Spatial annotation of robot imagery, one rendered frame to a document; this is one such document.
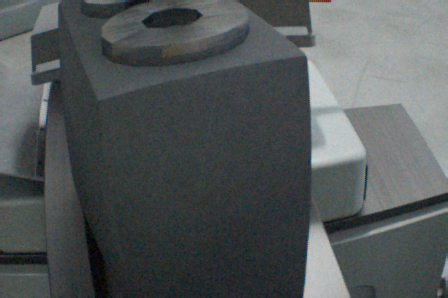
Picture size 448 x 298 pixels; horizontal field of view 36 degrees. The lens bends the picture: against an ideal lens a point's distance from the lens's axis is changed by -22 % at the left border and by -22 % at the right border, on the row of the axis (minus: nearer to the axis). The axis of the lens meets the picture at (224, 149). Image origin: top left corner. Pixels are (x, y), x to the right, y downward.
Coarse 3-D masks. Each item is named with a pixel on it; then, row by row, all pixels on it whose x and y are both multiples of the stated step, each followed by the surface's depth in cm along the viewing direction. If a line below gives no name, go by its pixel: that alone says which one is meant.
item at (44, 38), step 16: (240, 0) 89; (256, 0) 89; (272, 0) 89; (288, 0) 90; (304, 0) 90; (48, 16) 92; (272, 16) 90; (288, 16) 91; (304, 16) 91; (32, 32) 87; (48, 32) 87; (288, 32) 91; (304, 32) 91; (32, 48) 88; (48, 48) 88; (32, 64) 89; (48, 64) 89; (32, 80) 89; (48, 80) 89
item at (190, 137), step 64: (64, 0) 59; (128, 0) 52; (192, 0) 50; (64, 64) 58; (128, 64) 45; (192, 64) 44; (256, 64) 44; (128, 128) 43; (192, 128) 44; (256, 128) 46; (128, 192) 45; (192, 192) 46; (256, 192) 48; (128, 256) 47; (192, 256) 48; (256, 256) 50
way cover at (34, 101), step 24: (0, 72) 105; (24, 72) 108; (0, 96) 99; (24, 96) 101; (48, 96) 102; (0, 120) 94; (24, 120) 95; (0, 144) 88; (24, 144) 90; (0, 168) 83; (24, 168) 85
